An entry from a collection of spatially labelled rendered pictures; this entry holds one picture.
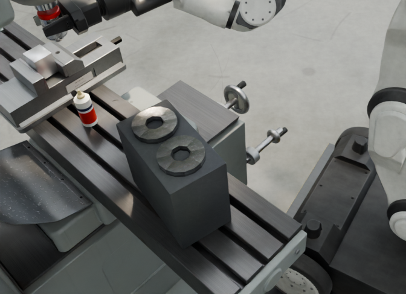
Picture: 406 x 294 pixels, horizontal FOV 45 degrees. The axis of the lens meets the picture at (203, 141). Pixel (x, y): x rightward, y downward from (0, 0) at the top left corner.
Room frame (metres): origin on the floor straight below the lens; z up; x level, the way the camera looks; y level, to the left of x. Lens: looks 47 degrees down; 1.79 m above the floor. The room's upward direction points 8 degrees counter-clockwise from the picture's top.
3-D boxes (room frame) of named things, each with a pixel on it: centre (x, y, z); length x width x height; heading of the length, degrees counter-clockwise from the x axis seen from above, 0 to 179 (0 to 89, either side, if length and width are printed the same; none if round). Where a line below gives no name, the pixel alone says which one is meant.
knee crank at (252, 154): (1.14, -0.22, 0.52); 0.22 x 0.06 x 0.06; 129
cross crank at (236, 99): (1.23, -0.11, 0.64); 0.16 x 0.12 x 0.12; 129
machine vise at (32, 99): (1.08, 0.37, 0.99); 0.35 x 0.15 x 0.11; 128
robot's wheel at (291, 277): (0.64, -0.21, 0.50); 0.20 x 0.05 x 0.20; 51
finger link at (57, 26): (0.90, 0.27, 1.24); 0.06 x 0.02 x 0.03; 118
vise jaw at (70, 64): (1.09, 0.35, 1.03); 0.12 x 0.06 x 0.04; 38
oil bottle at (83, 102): (0.92, 0.28, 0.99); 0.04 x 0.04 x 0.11
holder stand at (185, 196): (0.64, 0.07, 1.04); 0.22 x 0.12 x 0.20; 27
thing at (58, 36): (0.92, 0.28, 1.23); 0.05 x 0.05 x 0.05
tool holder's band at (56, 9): (0.92, 0.28, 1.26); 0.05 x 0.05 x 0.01
